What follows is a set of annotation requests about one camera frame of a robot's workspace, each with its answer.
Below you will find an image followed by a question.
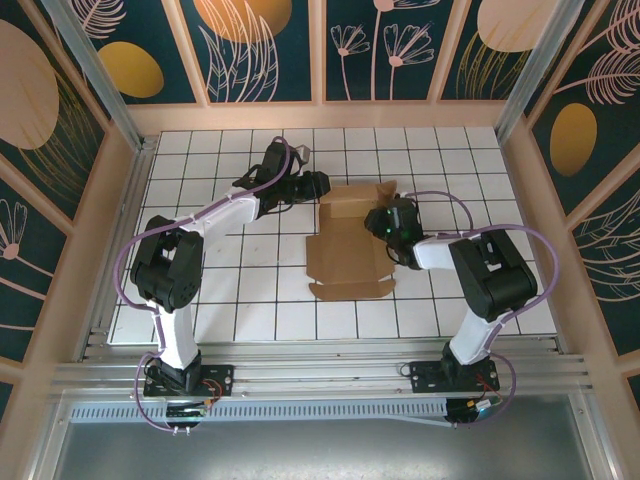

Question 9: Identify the aluminium corner post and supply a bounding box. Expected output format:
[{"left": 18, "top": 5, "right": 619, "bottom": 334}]
[
  {"left": 40, "top": 0, "right": 147, "bottom": 152},
  {"left": 493, "top": 0, "right": 586, "bottom": 147}
]

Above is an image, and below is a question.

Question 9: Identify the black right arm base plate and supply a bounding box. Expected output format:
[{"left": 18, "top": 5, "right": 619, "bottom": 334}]
[{"left": 409, "top": 358, "right": 501, "bottom": 395}]

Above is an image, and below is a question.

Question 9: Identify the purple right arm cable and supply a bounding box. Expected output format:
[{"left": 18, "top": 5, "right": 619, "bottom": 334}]
[{"left": 402, "top": 189, "right": 560, "bottom": 430}]

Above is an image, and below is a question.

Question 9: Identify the grey slotted cable duct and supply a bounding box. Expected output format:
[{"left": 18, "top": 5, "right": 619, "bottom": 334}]
[{"left": 67, "top": 397, "right": 451, "bottom": 427}]

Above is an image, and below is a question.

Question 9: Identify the aluminium side rail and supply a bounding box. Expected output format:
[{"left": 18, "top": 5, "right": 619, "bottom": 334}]
[{"left": 74, "top": 135, "right": 159, "bottom": 362}]

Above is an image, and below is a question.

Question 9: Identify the brown cardboard box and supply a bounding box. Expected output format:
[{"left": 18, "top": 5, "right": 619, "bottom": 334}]
[{"left": 304, "top": 179, "right": 399, "bottom": 302}]

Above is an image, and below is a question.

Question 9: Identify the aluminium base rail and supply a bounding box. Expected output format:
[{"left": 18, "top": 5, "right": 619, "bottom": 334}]
[{"left": 49, "top": 335, "right": 591, "bottom": 407}]

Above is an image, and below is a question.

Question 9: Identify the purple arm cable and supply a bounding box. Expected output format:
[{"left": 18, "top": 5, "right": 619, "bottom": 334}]
[
  {"left": 115, "top": 135, "right": 294, "bottom": 434},
  {"left": 402, "top": 189, "right": 560, "bottom": 430}
]

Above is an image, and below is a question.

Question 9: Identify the grey metal sheet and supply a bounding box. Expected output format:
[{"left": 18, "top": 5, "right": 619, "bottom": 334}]
[{"left": 27, "top": 393, "right": 619, "bottom": 480}]

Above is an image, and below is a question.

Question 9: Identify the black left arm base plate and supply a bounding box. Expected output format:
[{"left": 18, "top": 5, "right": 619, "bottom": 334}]
[{"left": 143, "top": 363, "right": 236, "bottom": 399}]

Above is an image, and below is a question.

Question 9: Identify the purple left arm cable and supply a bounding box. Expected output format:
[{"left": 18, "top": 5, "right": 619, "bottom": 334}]
[{"left": 115, "top": 135, "right": 294, "bottom": 434}]

